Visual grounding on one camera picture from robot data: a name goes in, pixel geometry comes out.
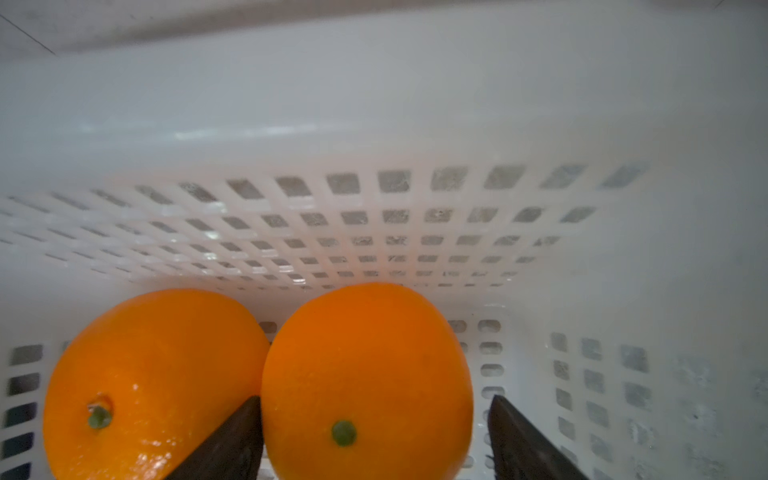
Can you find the white plastic basket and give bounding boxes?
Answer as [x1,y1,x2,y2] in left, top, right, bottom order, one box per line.
[1,1,767,479]

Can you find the netted orange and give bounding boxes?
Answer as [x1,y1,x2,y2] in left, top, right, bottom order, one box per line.
[261,283,474,479]

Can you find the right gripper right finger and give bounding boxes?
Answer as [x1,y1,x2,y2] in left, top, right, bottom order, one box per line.
[488,395,588,480]

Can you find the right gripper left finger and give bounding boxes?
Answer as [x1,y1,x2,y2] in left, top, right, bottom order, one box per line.
[166,396,264,480]

